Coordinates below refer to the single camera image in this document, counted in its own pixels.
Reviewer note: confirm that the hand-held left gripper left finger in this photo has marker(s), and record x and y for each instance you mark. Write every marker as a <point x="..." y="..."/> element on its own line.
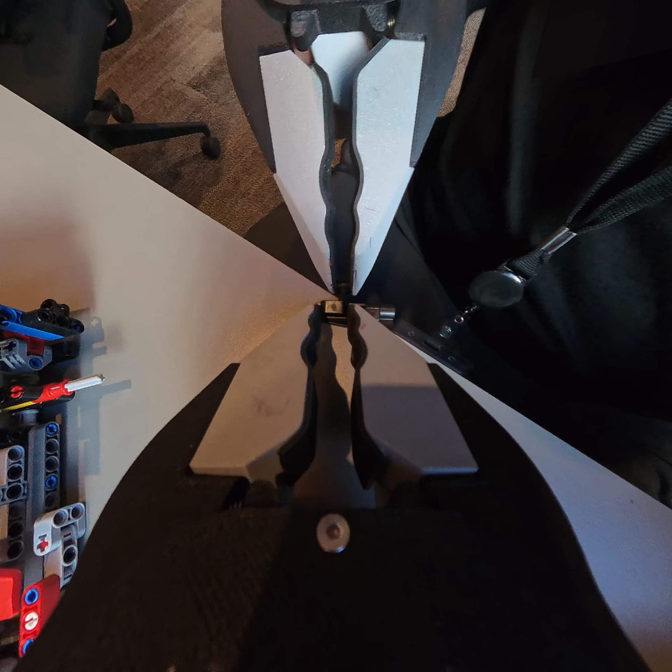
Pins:
<point x="262" y="409"/>

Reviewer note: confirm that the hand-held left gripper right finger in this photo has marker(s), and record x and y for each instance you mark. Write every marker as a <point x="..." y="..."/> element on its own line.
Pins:
<point x="414" y="420"/>

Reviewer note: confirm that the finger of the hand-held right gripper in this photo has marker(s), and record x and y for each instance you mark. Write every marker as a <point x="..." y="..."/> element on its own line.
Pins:
<point x="294" y="131"/>
<point x="388" y="131"/>

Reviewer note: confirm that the black elongated brick piece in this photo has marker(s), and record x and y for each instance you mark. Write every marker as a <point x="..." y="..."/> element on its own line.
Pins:
<point x="333" y="309"/>

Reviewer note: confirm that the toy brick car model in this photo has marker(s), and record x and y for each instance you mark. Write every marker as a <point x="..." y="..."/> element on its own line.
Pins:
<point x="42" y="446"/>

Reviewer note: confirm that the black office chair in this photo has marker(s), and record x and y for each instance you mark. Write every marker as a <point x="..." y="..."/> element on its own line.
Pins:
<point x="52" y="52"/>

